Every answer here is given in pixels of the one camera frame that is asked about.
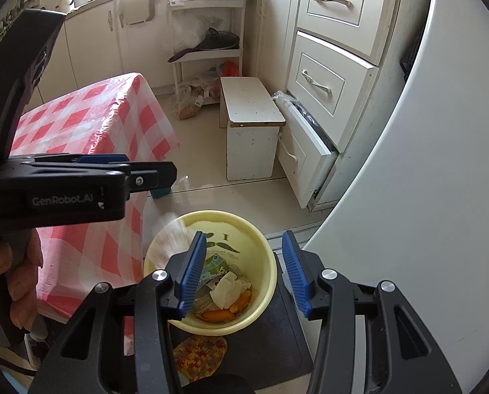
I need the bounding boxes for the table with red checkered cloth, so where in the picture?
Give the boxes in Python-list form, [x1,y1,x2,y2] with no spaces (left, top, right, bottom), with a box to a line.
[9,72,181,356]

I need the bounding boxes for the white tissue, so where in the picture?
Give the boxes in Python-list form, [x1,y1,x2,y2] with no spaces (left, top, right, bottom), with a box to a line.
[209,273,239,308]

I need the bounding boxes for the person's left hand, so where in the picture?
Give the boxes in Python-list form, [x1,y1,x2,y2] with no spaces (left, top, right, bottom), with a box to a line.
[0,236,44,331]

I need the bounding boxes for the white wooden stool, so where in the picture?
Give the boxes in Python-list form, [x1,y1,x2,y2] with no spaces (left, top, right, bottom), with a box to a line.
[219,76,286,181]

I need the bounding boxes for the white kitchen base cabinets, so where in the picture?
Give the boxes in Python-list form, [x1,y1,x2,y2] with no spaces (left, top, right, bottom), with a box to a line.
[27,0,305,91]

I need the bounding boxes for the white plastic storage rack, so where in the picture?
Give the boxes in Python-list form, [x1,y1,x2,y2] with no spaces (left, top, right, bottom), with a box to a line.
[168,0,247,93]

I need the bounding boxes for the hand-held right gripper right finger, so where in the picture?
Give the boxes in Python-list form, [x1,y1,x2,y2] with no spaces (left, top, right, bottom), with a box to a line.
[281,230,462,394]

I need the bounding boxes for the orange peel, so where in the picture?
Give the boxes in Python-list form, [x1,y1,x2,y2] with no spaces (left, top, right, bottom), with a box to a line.
[228,289,253,313]
[201,310,235,323]

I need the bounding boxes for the black frying pan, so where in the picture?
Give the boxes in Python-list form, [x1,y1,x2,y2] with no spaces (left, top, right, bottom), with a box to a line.
[167,28,241,63]

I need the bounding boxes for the white refrigerator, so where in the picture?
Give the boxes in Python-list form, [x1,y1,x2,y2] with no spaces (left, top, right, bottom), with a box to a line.
[302,0,489,394]

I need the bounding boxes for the crinkled clear plastic bag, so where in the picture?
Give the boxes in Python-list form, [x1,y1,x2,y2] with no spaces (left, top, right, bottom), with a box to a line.
[270,91,296,109]

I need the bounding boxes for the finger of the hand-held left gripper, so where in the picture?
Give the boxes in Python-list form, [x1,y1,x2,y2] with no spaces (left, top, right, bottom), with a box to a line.
[10,154,131,165]
[35,162,178,198]

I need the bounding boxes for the colourful patterned pad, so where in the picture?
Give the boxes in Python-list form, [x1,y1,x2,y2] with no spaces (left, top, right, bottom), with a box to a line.
[173,334,229,378]

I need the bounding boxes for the clear bag of potatoes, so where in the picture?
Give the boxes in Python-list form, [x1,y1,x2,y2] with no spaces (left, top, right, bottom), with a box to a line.
[174,82,206,120]

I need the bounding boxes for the white cabinet drawer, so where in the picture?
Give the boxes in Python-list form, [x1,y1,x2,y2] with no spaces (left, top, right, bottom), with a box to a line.
[277,94,337,210]
[298,0,399,64]
[286,31,378,152]

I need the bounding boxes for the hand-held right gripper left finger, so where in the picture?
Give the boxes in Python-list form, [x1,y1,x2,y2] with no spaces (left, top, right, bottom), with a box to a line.
[29,231,208,394]

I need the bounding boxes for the black square seat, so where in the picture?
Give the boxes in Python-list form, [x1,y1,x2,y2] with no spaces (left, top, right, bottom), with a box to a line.
[166,248,315,390]

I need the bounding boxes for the blue green printed bag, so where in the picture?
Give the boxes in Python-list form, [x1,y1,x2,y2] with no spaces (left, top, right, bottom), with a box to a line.
[199,254,229,286]

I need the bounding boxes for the yellow plastic bin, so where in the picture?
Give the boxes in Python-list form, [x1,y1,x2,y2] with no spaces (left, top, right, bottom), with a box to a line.
[143,210,278,335]

